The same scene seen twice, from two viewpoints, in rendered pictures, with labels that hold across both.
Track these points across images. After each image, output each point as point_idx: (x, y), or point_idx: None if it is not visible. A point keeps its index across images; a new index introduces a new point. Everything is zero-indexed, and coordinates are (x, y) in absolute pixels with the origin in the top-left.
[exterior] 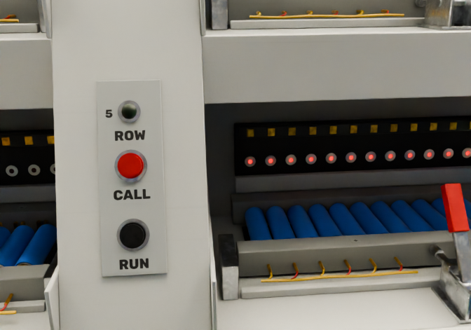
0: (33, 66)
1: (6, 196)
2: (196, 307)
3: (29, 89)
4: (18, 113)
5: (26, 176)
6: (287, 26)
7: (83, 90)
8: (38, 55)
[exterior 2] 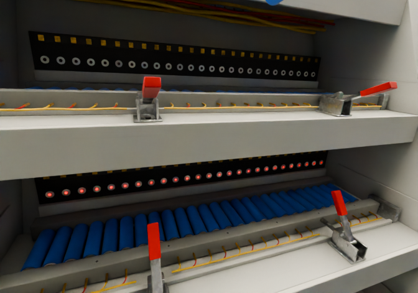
0: (399, 5)
1: (295, 84)
2: None
3: (395, 15)
4: (283, 53)
5: (301, 76)
6: None
7: (417, 17)
8: (402, 2)
